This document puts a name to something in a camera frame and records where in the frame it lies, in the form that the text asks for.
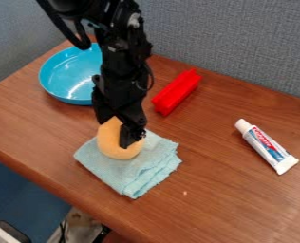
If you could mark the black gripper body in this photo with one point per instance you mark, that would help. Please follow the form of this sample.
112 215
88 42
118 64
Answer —
124 82

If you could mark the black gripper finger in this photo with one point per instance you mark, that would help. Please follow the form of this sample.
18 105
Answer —
132 132
102 110

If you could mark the yellow foam ball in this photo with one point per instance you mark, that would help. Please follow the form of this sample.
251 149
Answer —
108 141

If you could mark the light blue cloth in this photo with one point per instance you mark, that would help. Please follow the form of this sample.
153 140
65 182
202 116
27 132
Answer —
132 177

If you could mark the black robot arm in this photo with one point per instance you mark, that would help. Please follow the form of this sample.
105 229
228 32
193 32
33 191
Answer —
113 24

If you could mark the blue plate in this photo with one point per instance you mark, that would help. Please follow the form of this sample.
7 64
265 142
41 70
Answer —
65 74

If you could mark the red plastic block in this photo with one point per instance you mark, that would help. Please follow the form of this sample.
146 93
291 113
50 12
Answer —
174 93

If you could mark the grey object under table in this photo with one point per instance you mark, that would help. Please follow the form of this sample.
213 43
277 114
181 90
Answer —
80 228

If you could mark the white toothpaste tube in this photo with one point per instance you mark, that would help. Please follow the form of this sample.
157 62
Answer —
272 151

